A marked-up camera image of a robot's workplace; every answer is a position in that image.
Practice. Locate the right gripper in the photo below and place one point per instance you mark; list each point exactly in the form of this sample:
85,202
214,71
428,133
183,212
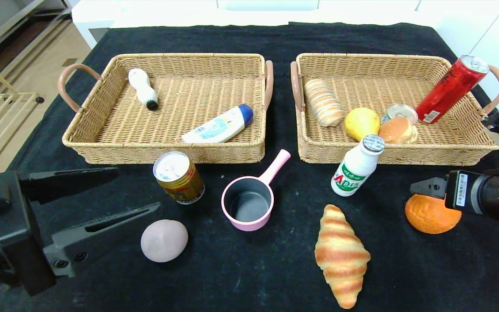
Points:
458,190

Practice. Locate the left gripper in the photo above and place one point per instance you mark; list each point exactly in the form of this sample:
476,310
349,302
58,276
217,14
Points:
14,225

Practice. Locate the round orange bun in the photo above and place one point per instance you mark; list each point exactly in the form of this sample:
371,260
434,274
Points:
427,216

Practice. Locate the white milk drink bottle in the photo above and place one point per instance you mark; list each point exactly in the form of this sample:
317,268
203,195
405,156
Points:
355,169

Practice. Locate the striped croissant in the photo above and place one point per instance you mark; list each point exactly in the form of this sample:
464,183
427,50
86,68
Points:
341,260

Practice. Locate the pink saucepan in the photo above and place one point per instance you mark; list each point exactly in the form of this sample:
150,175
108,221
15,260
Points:
249,223

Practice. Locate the burger bun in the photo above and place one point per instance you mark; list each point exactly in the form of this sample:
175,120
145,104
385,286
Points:
396,131

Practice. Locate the small silver tin can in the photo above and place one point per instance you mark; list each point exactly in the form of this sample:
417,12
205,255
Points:
401,112

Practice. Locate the yellow pear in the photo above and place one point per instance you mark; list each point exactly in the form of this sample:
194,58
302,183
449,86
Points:
361,123

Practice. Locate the pale pink egg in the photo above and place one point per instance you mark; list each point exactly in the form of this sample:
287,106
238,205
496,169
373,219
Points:
164,241

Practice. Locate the tall red drink can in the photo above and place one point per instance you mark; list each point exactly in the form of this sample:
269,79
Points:
448,89

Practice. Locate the gold drink can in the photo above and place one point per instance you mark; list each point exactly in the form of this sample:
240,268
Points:
180,182

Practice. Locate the light wooden rack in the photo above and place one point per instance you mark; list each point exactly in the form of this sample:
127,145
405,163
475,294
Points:
11,95

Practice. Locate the striped long bread roll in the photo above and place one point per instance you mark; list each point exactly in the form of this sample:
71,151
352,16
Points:
323,104

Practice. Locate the white roll-on bottle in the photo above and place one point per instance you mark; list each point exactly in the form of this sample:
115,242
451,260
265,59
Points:
141,86

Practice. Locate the white lotion bottle blue cap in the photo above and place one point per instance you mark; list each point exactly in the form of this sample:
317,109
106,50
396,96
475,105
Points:
215,128

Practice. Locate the black tablecloth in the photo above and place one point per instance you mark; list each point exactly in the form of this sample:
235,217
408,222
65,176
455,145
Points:
275,268

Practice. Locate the white table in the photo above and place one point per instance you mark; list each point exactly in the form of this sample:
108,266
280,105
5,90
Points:
189,13

